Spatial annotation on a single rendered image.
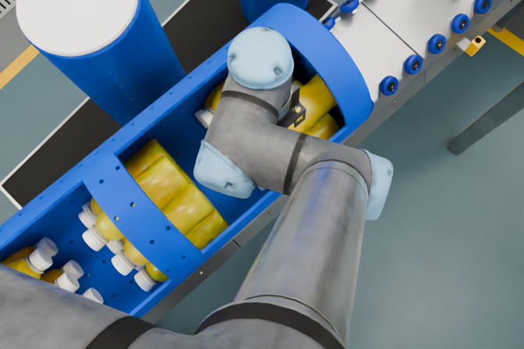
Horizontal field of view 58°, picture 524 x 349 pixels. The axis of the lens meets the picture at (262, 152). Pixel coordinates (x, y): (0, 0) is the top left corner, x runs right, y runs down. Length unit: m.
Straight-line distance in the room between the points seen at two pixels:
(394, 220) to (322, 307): 1.74
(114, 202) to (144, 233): 0.07
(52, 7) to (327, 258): 0.98
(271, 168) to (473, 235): 1.63
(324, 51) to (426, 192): 1.33
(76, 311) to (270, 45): 0.40
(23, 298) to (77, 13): 0.98
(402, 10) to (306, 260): 0.98
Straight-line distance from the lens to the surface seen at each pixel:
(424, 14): 1.24
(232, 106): 0.55
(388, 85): 1.08
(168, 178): 0.81
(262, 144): 0.53
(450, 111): 2.19
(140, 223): 0.77
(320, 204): 0.39
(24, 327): 0.21
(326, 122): 0.92
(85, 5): 1.17
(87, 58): 1.13
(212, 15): 2.13
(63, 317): 0.22
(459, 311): 2.06
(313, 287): 0.29
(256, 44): 0.55
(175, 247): 0.79
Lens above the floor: 1.95
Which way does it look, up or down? 75 degrees down
